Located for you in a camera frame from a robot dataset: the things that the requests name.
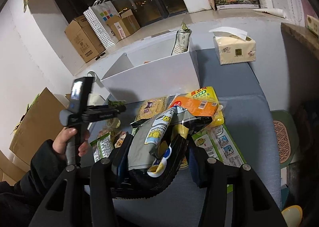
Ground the orange snack packet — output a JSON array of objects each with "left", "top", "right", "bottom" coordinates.
[{"left": 169, "top": 93, "right": 220, "bottom": 124}]

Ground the person's left hand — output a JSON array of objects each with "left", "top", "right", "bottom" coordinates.
[{"left": 52, "top": 127, "right": 90, "bottom": 160}]

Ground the dotted white paper bag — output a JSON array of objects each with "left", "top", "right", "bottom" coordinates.
[{"left": 83, "top": 0, "right": 119, "bottom": 49}]

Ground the yellow-brown snack packet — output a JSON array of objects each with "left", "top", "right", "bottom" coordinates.
[{"left": 136, "top": 96, "right": 170, "bottom": 122}]

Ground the large green packet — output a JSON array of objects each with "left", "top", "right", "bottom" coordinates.
[{"left": 191, "top": 124, "right": 247, "bottom": 169}]

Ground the yellow slipper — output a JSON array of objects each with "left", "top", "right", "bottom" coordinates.
[{"left": 281, "top": 204, "right": 303, "bottom": 227}]

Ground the small brown snack packet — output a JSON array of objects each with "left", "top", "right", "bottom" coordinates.
[{"left": 114, "top": 131, "right": 130, "bottom": 148}]

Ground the white tape roll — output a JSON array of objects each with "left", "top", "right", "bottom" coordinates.
[{"left": 87, "top": 71, "right": 102, "bottom": 86}]

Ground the green white-label snack packet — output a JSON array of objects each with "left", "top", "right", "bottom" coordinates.
[{"left": 90, "top": 132, "right": 113, "bottom": 164}]

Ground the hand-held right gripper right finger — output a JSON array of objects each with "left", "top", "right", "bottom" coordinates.
[{"left": 186, "top": 135, "right": 291, "bottom": 227}]

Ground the dark green snack packet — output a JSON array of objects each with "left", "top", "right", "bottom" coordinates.
[{"left": 108, "top": 99, "right": 126, "bottom": 108}]

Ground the brown stone shelf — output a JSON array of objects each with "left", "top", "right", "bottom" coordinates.
[{"left": 280, "top": 22, "right": 319, "bottom": 56}]

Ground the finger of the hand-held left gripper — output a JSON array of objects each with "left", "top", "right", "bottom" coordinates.
[{"left": 106, "top": 104, "right": 127, "bottom": 114}]

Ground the white tube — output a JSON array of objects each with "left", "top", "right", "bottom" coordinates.
[{"left": 252, "top": 8, "right": 286, "bottom": 19}]

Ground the person's left forearm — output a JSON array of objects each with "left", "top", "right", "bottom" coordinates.
[{"left": 0, "top": 139, "right": 68, "bottom": 227}]

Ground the grey cartoon snack packet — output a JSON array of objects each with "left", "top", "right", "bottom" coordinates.
[{"left": 110, "top": 106, "right": 198, "bottom": 200}]

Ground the yellow snack packet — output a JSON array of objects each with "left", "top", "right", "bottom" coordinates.
[{"left": 189, "top": 86, "right": 225, "bottom": 128}]

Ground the blue-grey tablecloth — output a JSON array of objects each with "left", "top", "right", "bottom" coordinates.
[{"left": 82, "top": 49, "right": 282, "bottom": 227}]

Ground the green stool with pink pad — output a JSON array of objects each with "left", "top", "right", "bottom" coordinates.
[{"left": 270, "top": 110, "right": 300, "bottom": 169}]

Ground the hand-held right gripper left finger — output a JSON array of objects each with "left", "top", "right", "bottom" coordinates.
[{"left": 29, "top": 134, "right": 133, "bottom": 227}]

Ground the large cardboard box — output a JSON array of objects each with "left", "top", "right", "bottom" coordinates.
[{"left": 64, "top": 15, "right": 107, "bottom": 63}]

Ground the tall cream snack bag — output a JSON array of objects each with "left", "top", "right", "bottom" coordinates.
[{"left": 171, "top": 21, "right": 192, "bottom": 56}]

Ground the small open cardboard box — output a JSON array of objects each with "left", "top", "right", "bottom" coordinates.
[{"left": 107, "top": 9, "right": 141, "bottom": 41}]

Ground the yellow tissue pack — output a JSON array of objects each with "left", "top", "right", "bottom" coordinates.
[{"left": 209, "top": 27, "right": 257, "bottom": 65}]

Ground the clear snack packet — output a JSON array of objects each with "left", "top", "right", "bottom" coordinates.
[{"left": 105, "top": 119, "right": 122, "bottom": 133}]

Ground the cream tissue box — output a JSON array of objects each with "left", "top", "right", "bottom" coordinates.
[{"left": 306, "top": 15, "right": 319, "bottom": 31}]

